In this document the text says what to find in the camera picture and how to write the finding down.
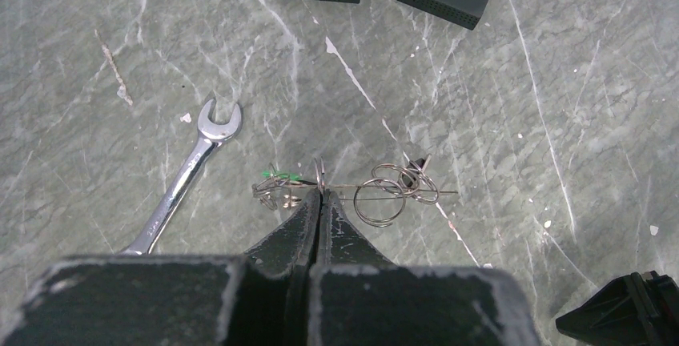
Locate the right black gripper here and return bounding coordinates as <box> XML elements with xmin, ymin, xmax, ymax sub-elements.
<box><xmin>556</xmin><ymin>271</ymin><xmax>678</xmax><ymax>346</ymax></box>

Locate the large chrome wrench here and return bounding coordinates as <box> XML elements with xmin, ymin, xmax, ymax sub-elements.
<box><xmin>120</xmin><ymin>98</ymin><xmax>243</xmax><ymax>255</ymax></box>

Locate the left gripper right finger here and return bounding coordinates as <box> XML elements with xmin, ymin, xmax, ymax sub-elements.
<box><xmin>318</xmin><ymin>190</ymin><xmax>393</xmax><ymax>267</ymax></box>

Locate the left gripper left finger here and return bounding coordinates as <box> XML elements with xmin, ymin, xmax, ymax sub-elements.
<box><xmin>244</xmin><ymin>189</ymin><xmax>322</xmax><ymax>280</ymax></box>

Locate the large metal keyring with keys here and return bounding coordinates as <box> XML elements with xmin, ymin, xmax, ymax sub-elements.
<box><xmin>251</xmin><ymin>154</ymin><xmax>460</xmax><ymax>227</ymax></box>

